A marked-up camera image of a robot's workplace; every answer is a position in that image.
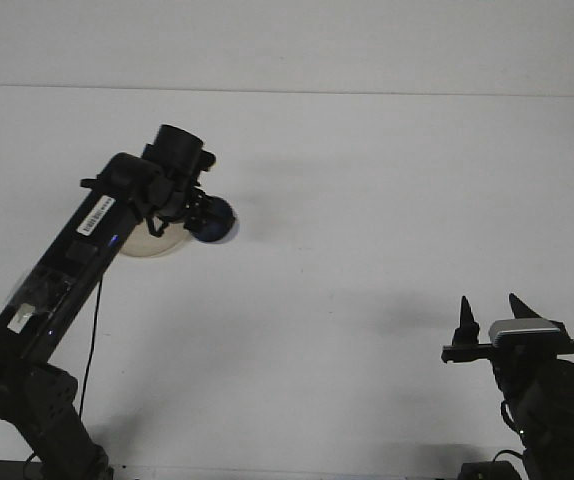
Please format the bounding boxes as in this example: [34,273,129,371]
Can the arm's black cable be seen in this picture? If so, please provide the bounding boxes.
[77,213,169,421]
[491,448,526,465]

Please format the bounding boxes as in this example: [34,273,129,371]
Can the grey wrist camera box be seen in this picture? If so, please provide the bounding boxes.
[488,317,562,347]

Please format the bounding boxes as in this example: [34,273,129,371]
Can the pale blue cup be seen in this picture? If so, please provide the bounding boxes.
[186,196,241,246]

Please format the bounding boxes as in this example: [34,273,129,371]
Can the pale round plate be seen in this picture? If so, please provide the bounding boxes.
[116,219,189,261]

